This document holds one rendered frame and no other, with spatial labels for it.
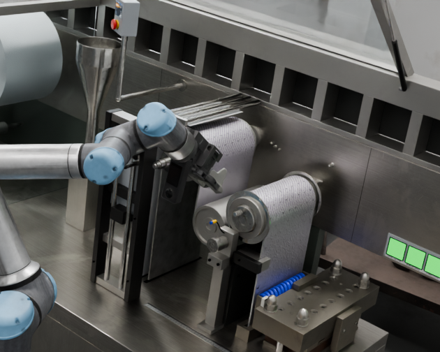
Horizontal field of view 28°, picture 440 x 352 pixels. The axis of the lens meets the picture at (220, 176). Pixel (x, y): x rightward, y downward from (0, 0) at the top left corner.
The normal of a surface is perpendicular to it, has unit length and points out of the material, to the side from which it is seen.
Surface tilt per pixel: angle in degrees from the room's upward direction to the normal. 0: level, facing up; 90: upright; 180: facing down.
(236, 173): 92
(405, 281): 0
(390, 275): 0
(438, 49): 90
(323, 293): 0
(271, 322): 90
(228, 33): 90
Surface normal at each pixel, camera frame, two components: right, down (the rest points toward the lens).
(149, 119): -0.40, -0.42
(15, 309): 0.11, -0.86
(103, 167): -0.16, 0.36
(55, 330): -0.63, 0.22
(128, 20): 0.42, 0.40
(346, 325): 0.77, 0.34
